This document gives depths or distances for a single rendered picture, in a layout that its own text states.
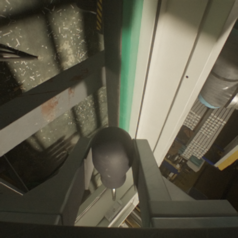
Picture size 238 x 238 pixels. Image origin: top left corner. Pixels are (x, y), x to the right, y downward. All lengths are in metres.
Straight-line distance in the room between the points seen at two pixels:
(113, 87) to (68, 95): 0.06
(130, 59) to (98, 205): 0.33
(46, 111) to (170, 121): 0.17
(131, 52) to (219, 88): 0.70
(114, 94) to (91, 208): 0.27
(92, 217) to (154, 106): 0.28
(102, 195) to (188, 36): 0.36
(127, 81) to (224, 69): 0.64
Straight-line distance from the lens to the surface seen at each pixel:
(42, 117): 0.21
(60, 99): 0.21
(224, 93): 0.87
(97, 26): 0.97
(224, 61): 0.80
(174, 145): 6.52
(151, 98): 0.26
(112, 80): 0.23
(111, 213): 0.42
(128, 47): 0.19
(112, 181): 0.17
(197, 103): 4.72
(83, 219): 0.43
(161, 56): 0.21
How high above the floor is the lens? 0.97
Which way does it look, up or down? 24 degrees down
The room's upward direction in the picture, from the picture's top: 127 degrees clockwise
